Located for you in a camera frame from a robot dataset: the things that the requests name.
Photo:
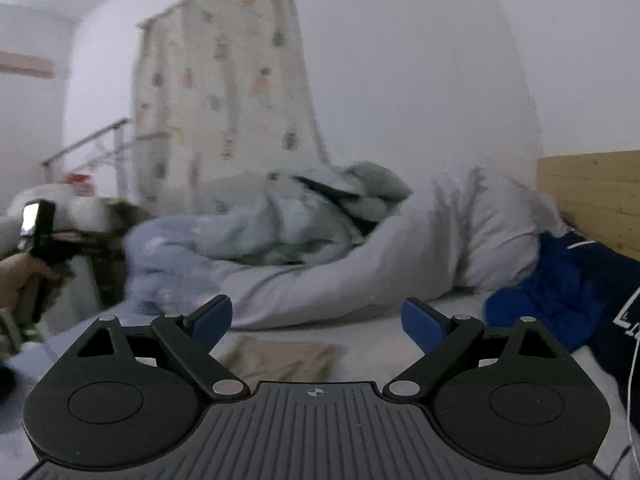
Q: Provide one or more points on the white pillow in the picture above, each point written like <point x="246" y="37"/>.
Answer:
<point x="547" y="215"/>

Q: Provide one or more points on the small orange object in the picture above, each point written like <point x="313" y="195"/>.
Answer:
<point x="80" y="185"/>

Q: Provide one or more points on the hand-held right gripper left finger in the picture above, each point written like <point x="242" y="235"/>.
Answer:
<point x="212" y="322"/>

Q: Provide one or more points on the fruit printed curtain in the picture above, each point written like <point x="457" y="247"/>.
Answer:
<point x="215" y="85"/>

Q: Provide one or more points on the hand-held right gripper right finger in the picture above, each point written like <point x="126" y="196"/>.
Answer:
<point x="422" y="325"/>

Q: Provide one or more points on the navy printed pillow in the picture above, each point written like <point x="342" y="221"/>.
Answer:
<point x="615" y="285"/>

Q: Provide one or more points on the pale blue printed bed sheet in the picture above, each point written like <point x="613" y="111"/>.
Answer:
<point x="370" y="355"/>

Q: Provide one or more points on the dark wooden chair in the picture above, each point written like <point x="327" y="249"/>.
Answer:
<point x="110" y="260"/>

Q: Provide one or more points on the wooden headboard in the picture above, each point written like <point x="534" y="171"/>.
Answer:
<point x="590" y="195"/>

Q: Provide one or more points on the person's left hand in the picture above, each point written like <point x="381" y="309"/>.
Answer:
<point x="15" y="280"/>

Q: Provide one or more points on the beige pants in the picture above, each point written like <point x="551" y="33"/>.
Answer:
<point x="285" y="360"/>

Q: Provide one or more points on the metal drying rack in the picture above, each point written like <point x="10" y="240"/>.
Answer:
<point x="120" y="160"/>

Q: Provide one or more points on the blue printed duvet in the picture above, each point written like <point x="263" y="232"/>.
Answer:
<point x="450" y="240"/>

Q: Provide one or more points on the pale teal blanket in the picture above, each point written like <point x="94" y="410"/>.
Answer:
<point x="300" y="210"/>

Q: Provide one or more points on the bright blue cloth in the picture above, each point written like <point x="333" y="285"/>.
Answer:
<point x="545" y="300"/>

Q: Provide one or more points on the white plush cushion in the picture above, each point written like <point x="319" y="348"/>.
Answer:
<point x="85" y="210"/>

